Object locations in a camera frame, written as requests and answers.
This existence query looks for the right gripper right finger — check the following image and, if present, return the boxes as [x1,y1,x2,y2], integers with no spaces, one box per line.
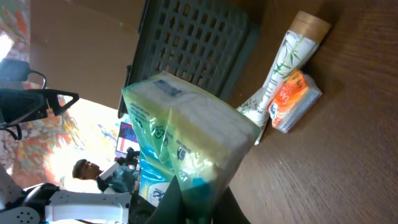
[213,187,250,224]

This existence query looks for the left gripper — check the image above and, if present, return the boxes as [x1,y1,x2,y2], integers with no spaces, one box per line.
[0,57,80,128]

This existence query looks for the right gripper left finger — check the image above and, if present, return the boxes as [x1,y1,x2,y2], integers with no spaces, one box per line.
[146,176,185,224]

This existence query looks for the teal tissue packet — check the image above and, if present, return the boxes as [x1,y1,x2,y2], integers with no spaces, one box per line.
[121,71,260,218]

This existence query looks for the orange tissue packet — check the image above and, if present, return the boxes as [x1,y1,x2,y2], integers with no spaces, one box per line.
[268,70,322,133]

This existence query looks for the white bamboo print tube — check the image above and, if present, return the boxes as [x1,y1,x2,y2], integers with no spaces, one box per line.
[237,11,331,145]

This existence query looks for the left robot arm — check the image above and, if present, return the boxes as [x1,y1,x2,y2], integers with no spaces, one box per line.
[1,86,132,223]

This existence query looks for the person in background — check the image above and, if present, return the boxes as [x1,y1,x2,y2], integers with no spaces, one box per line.
[72,157,141,194]

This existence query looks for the background monitor screen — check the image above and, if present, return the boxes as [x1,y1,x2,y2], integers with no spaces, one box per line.
[116,122,140,154]

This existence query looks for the dark grey plastic basket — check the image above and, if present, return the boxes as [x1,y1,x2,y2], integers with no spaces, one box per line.
[124,0,259,101]

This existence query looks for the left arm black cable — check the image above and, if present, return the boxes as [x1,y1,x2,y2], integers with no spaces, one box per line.
[0,70,47,141]

